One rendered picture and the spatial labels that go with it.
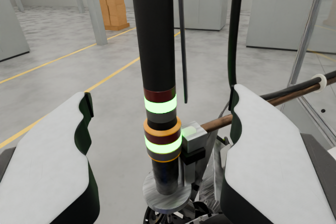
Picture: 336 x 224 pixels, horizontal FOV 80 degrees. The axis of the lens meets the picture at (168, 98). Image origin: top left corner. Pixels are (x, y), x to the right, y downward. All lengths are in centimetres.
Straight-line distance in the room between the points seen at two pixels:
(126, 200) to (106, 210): 18
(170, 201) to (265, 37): 559
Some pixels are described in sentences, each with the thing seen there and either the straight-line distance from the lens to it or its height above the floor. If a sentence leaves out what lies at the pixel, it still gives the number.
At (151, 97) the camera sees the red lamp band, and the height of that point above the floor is 162.
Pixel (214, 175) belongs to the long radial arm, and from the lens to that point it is 74.
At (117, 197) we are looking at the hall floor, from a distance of 212.
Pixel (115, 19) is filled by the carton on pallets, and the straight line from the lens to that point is 844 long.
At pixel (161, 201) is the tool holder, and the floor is 146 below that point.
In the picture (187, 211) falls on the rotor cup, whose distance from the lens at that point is 55.
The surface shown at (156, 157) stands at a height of 154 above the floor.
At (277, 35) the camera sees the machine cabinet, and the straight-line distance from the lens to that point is 577.
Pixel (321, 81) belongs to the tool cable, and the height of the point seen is 155.
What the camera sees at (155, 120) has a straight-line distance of 21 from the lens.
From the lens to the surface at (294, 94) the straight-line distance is 38.
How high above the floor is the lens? 172
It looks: 31 degrees down
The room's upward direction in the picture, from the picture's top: 3 degrees counter-clockwise
